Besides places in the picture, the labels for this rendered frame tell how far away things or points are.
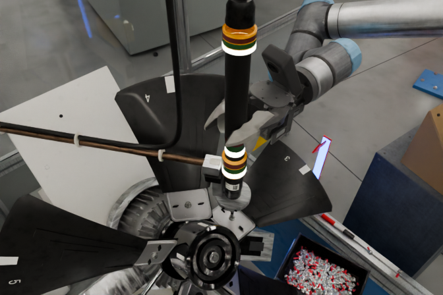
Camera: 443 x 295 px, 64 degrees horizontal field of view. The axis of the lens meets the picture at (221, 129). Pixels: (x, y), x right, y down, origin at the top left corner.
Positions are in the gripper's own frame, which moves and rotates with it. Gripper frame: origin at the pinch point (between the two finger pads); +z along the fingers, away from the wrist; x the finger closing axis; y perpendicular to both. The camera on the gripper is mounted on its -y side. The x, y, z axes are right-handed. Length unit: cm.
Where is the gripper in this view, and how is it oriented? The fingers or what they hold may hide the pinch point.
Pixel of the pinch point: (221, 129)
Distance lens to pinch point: 53.6
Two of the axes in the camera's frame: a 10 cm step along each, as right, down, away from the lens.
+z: -7.3, 4.8, -4.8
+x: -6.8, -5.2, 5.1
